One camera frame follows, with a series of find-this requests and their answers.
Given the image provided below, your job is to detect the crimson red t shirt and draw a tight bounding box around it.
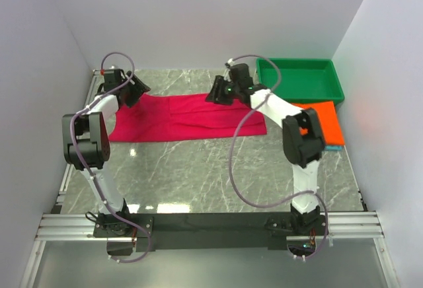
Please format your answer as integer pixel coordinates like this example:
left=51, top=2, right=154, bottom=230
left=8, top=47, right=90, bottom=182
left=109, top=94, right=250, bottom=143

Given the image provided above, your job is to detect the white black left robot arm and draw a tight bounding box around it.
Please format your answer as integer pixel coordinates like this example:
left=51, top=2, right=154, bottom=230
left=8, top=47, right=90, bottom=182
left=61, top=68, right=150, bottom=237

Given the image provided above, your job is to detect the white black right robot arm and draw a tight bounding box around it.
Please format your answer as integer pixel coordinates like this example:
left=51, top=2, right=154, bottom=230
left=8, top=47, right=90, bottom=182
left=206, top=63, right=326, bottom=234

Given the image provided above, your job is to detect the green plastic bin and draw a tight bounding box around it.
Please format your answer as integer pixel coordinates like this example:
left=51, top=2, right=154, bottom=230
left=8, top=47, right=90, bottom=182
left=256, top=58, right=345, bottom=105

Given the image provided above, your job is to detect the folded orange t shirt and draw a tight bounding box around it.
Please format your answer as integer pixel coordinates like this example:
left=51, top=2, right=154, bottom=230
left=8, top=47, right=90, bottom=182
left=293, top=101, right=344, bottom=146

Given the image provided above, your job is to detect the folded light blue t shirt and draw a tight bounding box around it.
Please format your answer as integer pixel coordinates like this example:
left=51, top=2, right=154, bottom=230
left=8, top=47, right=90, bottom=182
left=325, top=145, right=343, bottom=151

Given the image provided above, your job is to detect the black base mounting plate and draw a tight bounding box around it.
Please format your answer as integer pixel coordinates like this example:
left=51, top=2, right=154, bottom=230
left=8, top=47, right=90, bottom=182
left=93, top=212, right=327, bottom=252

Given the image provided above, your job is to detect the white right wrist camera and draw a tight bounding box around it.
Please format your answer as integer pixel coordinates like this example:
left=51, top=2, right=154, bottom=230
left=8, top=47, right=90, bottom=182
left=225, top=58, right=235, bottom=69

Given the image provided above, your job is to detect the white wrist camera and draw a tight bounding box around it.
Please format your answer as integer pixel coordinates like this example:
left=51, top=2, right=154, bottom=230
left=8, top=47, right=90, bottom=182
left=225, top=58, right=235, bottom=69
left=100, top=68, right=114, bottom=75

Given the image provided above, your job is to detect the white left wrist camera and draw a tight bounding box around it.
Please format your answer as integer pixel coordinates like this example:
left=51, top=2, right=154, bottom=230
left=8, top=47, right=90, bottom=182
left=100, top=68, right=114, bottom=75

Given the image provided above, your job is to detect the aluminium front rail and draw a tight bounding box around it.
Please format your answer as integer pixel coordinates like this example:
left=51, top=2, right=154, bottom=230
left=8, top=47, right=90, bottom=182
left=35, top=211, right=384, bottom=242

